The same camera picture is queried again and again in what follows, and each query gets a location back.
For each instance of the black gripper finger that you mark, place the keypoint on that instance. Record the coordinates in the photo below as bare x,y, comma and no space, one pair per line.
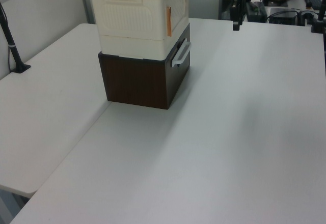
236,15
244,7

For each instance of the cream plastic cabinet box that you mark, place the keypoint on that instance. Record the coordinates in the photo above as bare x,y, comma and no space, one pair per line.
127,17

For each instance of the black device with green part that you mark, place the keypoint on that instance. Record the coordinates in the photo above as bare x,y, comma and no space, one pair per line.
257,11

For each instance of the grey metal shelf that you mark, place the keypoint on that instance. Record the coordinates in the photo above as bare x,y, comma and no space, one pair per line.
225,2

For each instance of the black small computer box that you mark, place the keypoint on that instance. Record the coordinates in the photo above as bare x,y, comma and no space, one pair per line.
281,16

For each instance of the dark brown wooden drawer box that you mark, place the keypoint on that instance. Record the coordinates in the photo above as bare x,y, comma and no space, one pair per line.
135,81

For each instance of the black clamp camera stand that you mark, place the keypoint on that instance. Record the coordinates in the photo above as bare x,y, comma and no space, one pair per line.
319,17

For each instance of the grey partition frame post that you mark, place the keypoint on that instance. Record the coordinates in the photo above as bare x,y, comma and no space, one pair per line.
86,0

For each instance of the black camera stand with base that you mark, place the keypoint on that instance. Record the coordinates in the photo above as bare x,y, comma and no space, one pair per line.
11,45

